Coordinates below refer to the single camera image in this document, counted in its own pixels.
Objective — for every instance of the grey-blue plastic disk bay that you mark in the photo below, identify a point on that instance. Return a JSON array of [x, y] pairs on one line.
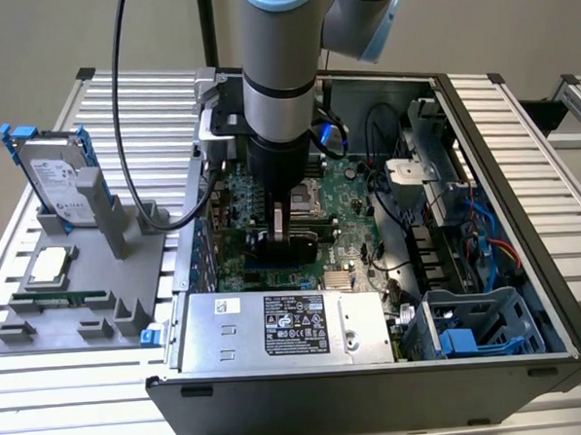
[[470, 299]]

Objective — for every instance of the Nvidia Quadro graphics card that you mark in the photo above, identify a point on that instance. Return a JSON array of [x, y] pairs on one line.
[[302, 251]]

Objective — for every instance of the silver chipset heatsink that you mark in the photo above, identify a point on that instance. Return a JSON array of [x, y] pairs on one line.
[[338, 281]]

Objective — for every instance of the CPU socket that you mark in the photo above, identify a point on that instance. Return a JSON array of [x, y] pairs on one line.
[[306, 197]]

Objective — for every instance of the silver power supply unit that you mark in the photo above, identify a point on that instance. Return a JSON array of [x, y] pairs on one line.
[[248, 346]]

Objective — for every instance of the metal drive cage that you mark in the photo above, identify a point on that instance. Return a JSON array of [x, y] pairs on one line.
[[410, 172]]

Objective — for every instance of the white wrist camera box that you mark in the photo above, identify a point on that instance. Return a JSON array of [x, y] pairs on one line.
[[210, 134]]

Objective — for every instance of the hard disk in blue carrier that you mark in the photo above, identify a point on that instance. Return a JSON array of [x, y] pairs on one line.
[[49, 176]]

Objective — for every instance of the blue plastic case latch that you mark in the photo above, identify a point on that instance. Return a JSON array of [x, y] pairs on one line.
[[149, 337]]

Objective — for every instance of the grey plastic parts rack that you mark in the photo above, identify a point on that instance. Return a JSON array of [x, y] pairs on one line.
[[94, 281]]

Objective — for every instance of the blue disk carrier bracket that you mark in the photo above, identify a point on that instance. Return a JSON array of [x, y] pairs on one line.
[[458, 341]]

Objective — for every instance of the black open PC case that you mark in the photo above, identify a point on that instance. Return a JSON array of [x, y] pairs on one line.
[[329, 405]]

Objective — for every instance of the green motherboard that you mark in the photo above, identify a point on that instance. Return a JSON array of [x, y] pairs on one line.
[[354, 224]]

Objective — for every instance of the silver CPU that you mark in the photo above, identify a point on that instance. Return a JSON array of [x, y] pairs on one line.
[[52, 266]]

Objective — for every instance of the aluminium side table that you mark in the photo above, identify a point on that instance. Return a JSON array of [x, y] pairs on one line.
[[579, 97]]

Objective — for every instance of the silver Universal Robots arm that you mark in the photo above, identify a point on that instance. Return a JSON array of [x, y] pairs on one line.
[[276, 43]]

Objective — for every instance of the black vertical pole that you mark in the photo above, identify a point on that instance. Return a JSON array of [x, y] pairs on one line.
[[207, 27]]

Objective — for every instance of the black metal bracket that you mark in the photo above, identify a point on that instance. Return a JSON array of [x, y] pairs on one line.
[[543, 114]]

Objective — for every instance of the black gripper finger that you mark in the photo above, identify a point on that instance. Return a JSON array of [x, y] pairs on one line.
[[278, 218]]

